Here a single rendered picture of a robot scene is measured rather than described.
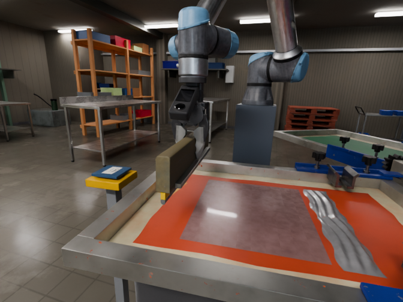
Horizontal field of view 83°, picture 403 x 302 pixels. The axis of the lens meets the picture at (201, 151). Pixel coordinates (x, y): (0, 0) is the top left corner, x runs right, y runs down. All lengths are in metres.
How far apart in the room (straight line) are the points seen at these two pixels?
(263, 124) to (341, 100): 6.68
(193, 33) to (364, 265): 0.59
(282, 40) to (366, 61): 6.90
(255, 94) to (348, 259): 0.77
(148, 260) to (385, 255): 0.46
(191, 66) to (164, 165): 0.26
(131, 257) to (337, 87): 7.47
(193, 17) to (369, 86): 7.43
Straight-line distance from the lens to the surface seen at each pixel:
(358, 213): 0.76
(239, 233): 0.55
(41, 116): 8.55
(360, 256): 0.58
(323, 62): 7.63
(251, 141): 1.10
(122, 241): 0.53
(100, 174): 0.86
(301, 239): 0.57
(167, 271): 0.41
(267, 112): 1.08
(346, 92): 7.73
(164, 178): 0.44
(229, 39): 0.67
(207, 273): 0.40
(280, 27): 0.99
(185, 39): 0.59
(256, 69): 1.11
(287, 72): 1.05
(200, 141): 0.59
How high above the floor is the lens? 1.27
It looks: 15 degrees down
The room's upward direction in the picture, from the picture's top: 2 degrees clockwise
